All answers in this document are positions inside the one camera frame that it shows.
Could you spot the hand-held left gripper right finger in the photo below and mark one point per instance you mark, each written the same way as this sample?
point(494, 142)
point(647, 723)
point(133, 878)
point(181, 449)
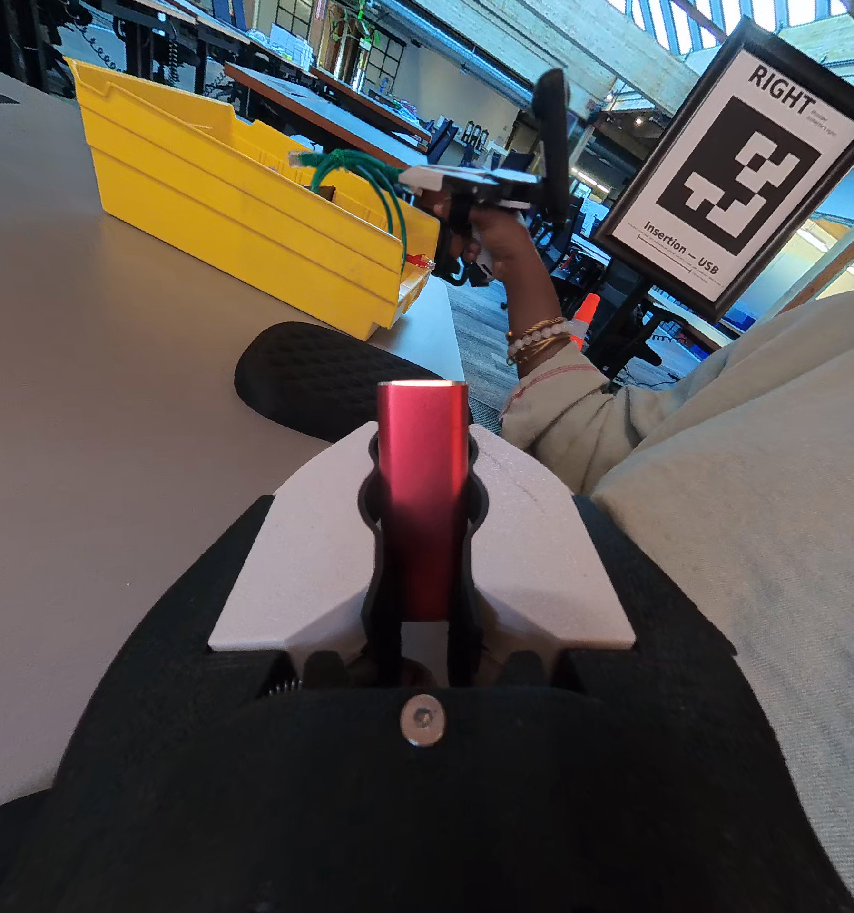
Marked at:
point(548, 570)

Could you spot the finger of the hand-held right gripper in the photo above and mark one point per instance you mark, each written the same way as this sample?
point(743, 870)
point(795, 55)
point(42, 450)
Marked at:
point(430, 185)
point(462, 172)

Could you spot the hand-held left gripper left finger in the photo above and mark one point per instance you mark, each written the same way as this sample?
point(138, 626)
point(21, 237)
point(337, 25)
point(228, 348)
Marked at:
point(298, 570)

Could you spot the red network switch box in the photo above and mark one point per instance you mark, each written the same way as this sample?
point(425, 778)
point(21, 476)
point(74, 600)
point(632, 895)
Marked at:
point(423, 499)

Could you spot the yellow plastic bin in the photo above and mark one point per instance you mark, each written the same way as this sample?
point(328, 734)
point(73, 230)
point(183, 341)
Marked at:
point(220, 207)

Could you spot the person's right forearm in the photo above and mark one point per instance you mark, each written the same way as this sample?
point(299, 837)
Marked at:
point(569, 421)

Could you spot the wooden desk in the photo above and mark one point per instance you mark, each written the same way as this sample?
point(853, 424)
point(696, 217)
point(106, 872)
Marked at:
point(312, 107)

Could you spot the orange traffic cone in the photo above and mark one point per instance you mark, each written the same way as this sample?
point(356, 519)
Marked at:
point(587, 314)

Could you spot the black framed marker sign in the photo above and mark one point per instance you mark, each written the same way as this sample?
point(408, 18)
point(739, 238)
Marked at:
point(741, 164)

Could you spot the black wrist rest pad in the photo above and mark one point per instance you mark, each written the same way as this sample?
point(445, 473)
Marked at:
point(312, 371)

